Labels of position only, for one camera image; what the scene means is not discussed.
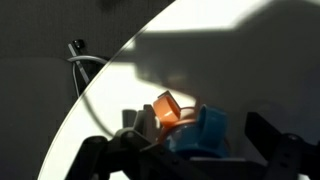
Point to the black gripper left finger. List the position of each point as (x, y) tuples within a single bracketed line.
[(133, 153)]

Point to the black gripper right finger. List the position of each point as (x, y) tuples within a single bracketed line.
[(286, 156)]

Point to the orange plastic cup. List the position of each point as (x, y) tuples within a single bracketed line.
[(165, 110)]

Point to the blue plastic cup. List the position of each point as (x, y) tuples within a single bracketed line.
[(203, 133)]

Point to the orange plastic plate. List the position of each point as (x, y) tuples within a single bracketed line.
[(180, 122)]

